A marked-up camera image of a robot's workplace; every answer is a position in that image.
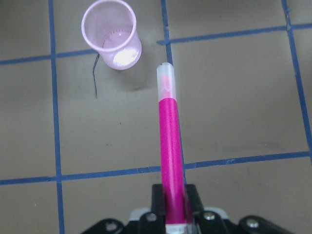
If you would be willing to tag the pink highlighter pen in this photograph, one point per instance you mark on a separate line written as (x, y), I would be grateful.
(170, 151)

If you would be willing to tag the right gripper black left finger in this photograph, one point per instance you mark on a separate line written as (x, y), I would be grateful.
(153, 221)

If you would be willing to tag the pink mesh pen cup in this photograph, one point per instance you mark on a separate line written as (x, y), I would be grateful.
(110, 28)

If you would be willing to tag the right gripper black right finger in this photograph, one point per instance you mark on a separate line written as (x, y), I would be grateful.
(205, 220)

